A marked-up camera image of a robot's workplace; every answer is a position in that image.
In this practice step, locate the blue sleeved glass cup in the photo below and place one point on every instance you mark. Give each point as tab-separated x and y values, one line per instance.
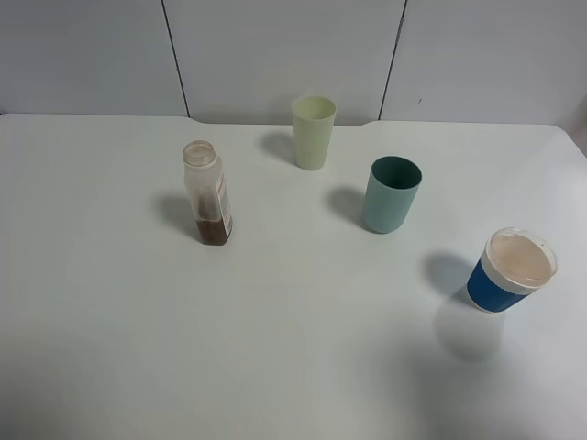
514	264

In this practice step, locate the teal plastic cup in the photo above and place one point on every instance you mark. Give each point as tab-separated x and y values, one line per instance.
391	190

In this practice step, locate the pale yellow plastic cup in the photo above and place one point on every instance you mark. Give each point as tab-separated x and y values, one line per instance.
313	121

